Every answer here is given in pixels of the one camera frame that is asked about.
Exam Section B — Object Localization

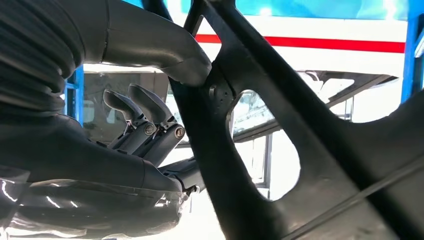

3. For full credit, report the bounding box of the blue metal shelf rack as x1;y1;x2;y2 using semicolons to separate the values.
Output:
62;0;424;128

